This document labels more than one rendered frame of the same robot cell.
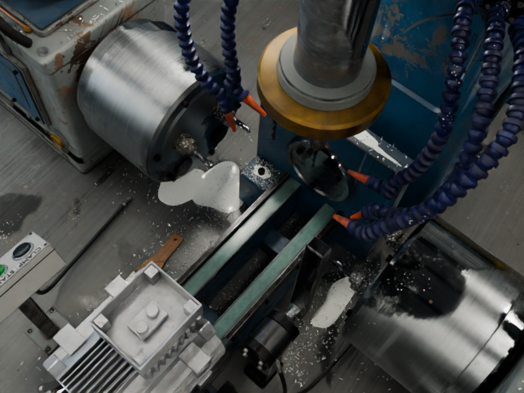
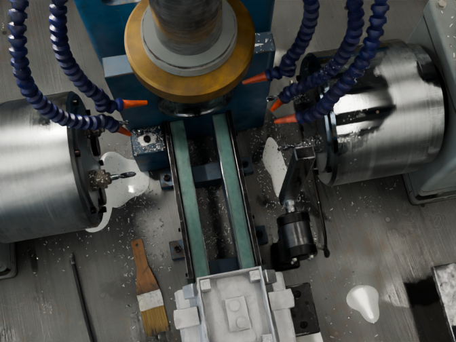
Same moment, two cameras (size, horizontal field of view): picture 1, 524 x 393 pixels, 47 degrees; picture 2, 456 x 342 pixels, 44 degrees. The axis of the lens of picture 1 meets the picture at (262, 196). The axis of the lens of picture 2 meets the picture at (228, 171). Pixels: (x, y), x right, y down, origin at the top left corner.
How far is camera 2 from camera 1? 29 cm
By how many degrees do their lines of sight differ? 20
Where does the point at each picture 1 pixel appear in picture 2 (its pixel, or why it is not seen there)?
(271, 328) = (294, 229)
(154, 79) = (35, 160)
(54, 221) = (40, 329)
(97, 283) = (123, 330)
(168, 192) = not seen: hidden behind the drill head
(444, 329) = (400, 119)
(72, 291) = not seen: outside the picture
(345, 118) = (243, 53)
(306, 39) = (182, 26)
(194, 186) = not seen: hidden behind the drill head
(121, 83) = (11, 188)
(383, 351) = (371, 169)
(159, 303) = (229, 296)
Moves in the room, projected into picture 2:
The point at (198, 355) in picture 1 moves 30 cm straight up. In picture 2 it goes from (281, 296) to (307, 269)
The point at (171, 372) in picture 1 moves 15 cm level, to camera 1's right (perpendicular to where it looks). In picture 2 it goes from (277, 324) to (338, 258)
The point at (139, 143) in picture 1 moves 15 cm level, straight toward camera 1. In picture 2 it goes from (72, 214) to (154, 249)
